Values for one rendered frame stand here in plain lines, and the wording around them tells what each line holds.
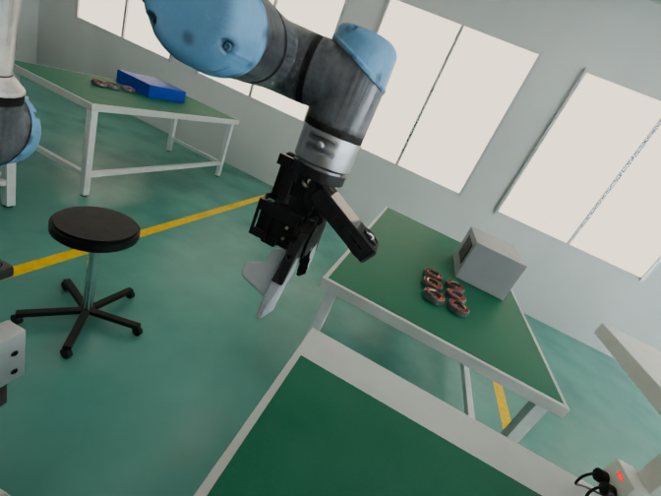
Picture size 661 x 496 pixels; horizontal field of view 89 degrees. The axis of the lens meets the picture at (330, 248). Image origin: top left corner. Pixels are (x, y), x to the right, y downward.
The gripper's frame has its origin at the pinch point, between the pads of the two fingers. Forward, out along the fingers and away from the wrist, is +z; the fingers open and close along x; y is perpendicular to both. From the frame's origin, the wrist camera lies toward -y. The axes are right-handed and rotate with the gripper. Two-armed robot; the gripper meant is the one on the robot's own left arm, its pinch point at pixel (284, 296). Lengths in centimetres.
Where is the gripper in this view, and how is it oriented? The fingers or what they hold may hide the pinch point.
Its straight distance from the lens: 51.7
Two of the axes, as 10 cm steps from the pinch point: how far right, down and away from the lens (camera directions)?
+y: -8.9, -4.4, 1.1
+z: -3.7, 8.4, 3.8
